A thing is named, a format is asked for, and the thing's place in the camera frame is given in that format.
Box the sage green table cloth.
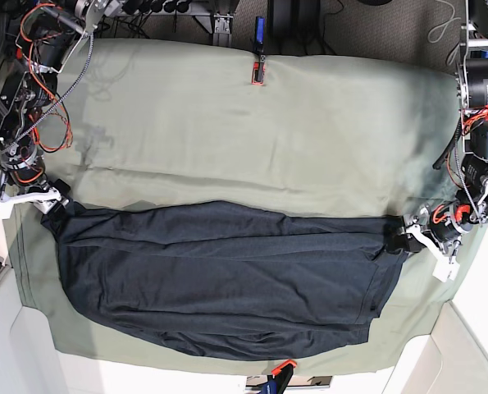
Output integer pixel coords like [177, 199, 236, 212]
[4, 39, 486, 375]

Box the middle rear orange clamp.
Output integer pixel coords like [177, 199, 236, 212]
[251, 16, 266, 85]

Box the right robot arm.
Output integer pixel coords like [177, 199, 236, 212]
[0, 1, 112, 219]

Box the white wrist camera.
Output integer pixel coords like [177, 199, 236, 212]
[405, 224, 460, 282]
[0, 187, 62, 219]

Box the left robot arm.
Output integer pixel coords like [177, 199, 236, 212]
[387, 1, 488, 259]

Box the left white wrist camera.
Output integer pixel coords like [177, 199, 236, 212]
[405, 224, 460, 282]

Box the black power adapter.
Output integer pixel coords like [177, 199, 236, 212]
[267, 0, 321, 39]

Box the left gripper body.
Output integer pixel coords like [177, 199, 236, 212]
[399, 200, 473, 254]

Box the grey metal stand bracket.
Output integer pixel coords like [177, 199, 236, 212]
[212, 0, 239, 48]

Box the dark navy T-shirt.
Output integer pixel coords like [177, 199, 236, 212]
[48, 201, 408, 361]

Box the front orange black clamp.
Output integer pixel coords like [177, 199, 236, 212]
[259, 360, 297, 394]

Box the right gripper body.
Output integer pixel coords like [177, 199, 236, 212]
[5, 179, 71, 213]

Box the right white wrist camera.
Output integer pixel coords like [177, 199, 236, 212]
[0, 187, 62, 219]

